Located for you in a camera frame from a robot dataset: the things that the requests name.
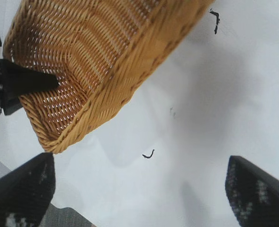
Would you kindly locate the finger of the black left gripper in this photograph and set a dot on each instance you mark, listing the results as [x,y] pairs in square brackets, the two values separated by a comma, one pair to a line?
[28,80]

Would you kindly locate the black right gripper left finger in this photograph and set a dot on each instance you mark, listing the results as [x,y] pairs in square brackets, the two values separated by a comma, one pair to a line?
[18,196]

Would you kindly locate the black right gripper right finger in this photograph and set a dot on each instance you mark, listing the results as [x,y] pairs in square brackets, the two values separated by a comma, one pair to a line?
[260,196]

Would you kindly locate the brown woven wicker basket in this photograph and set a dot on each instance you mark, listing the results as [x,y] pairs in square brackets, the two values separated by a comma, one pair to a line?
[94,47]

